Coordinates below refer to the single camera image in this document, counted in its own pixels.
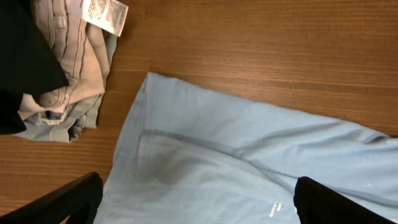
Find beige folded pants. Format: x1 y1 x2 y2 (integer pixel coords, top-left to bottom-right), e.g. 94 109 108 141
19 0 129 119

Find black garment on pile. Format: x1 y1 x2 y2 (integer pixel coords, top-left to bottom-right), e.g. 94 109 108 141
1 0 68 134

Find light blue printed t-shirt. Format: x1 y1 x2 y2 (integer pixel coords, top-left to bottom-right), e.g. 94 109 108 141
95 73 397 224

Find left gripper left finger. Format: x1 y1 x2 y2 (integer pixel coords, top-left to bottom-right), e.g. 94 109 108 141
1 172 103 224

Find light blue denim garment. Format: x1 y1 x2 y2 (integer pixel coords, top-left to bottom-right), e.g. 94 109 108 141
16 33 118 143

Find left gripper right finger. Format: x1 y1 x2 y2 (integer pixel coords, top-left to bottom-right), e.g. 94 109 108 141
294 177 393 224

